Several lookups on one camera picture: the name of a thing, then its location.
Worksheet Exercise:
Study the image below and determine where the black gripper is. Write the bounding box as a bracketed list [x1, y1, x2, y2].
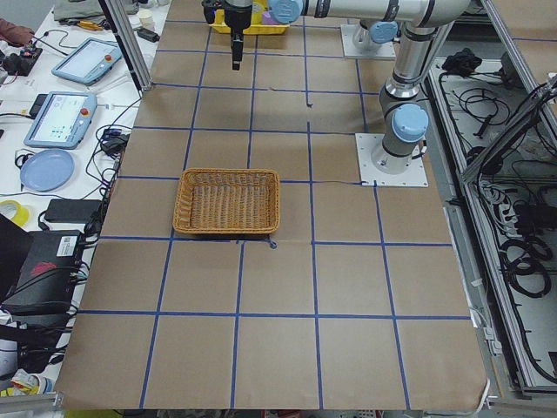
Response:
[201, 0, 253, 71]

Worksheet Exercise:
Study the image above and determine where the yellow tape roll on desk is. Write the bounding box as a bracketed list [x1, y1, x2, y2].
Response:
[0, 199, 30, 227]

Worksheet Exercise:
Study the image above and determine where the yellow plastic basket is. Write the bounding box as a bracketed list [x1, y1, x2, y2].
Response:
[210, 0, 290, 35]

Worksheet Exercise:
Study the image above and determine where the purple foam cube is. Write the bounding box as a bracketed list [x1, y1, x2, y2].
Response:
[262, 11, 279, 25]

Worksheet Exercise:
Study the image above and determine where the black power adapter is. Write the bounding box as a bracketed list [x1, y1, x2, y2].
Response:
[136, 27, 160, 43]

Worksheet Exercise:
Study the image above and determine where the upper teach pendant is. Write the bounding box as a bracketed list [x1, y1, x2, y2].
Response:
[51, 37, 123, 86]

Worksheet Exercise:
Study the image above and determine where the teach pendant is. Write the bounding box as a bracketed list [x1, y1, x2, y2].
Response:
[51, 37, 123, 86]
[23, 91, 97, 150]

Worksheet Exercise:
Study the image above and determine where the brown wicker basket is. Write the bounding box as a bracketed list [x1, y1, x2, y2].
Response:
[172, 168, 280, 235]

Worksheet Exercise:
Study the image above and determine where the lower teach pendant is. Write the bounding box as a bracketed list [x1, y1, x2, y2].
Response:
[23, 91, 97, 150]

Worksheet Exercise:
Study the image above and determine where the blue plate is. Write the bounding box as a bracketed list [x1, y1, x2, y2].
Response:
[20, 149, 75, 192]

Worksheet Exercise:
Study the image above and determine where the black power brick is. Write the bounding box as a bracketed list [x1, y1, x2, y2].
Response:
[44, 199, 101, 223]

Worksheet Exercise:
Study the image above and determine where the black computer box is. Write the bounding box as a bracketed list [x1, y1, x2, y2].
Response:
[1, 216, 84, 316]

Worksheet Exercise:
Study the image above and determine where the aluminium frame post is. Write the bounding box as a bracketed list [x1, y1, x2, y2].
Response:
[98, 0, 152, 91]

